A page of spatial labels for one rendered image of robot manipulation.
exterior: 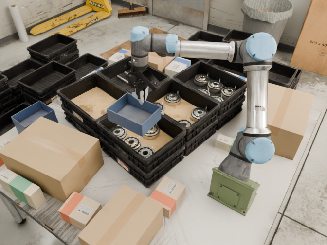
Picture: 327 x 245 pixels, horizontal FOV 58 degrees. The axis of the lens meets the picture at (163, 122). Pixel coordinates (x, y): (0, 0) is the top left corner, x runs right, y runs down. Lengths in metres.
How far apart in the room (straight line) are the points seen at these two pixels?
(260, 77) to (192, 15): 3.57
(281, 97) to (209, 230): 0.93
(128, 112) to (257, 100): 0.59
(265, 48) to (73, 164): 1.00
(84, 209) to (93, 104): 0.71
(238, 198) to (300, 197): 1.21
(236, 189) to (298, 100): 0.76
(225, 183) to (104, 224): 0.57
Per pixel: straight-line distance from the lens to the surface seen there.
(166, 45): 1.24
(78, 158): 1.52
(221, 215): 1.54
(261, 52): 1.27
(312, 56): 4.09
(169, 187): 1.51
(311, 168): 2.86
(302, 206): 2.59
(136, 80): 1.33
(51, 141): 1.64
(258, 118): 1.29
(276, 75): 2.94
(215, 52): 1.39
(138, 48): 1.25
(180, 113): 1.81
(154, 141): 1.63
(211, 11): 4.64
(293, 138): 1.75
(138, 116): 1.41
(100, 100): 1.95
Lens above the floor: 2.01
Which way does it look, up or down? 42 degrees down
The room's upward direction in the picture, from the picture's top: straight up
